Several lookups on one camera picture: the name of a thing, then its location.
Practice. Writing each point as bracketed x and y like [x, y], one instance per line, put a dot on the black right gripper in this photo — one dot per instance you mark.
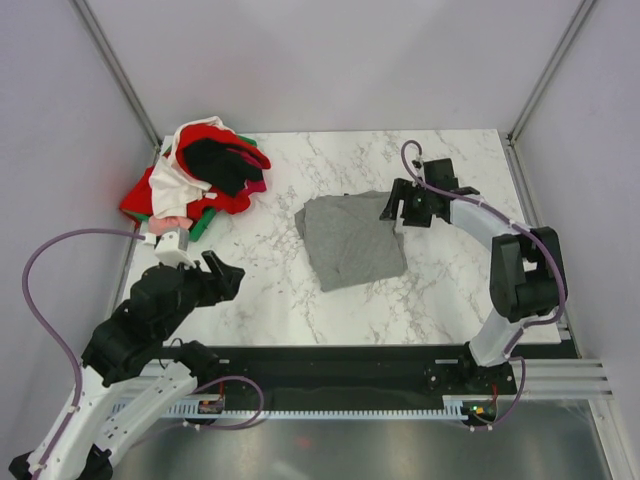
[403, 189]

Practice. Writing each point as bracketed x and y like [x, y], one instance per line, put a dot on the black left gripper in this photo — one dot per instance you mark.
[222, 284]

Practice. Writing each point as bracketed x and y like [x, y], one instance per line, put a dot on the grey t shirt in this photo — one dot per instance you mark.
[347, 242]

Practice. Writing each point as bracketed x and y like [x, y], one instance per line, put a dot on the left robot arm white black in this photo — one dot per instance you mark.
[87, 441]

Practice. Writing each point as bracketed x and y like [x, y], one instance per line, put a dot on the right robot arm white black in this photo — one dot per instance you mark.
[526, 279]

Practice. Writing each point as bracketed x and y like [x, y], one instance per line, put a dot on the green t shirt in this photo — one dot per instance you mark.
[202, 225]

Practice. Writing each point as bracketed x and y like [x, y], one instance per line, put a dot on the pink t shirt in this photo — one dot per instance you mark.
[158, 226]

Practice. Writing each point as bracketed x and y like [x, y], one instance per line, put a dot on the black t shirt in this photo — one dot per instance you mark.
[227, 168]

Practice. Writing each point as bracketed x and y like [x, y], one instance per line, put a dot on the red t shirt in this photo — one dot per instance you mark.
[226, 137]

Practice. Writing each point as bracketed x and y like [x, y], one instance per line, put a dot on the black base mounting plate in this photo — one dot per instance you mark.
[350, 372]

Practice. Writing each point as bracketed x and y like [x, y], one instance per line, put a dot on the right aluminium frame post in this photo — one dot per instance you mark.
[567, 39]

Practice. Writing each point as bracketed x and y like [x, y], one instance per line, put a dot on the aluminium frame post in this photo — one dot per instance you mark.
[567, 39]
[96, 33]

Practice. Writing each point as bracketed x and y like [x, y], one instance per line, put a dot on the white slotted cable duct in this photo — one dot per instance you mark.
[290, 406]

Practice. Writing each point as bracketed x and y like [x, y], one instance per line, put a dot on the aluminium extrusion rail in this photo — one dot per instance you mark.
[565, 379]

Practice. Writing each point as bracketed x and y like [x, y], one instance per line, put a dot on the left aluminium frame post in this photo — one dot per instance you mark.
[96, 33]

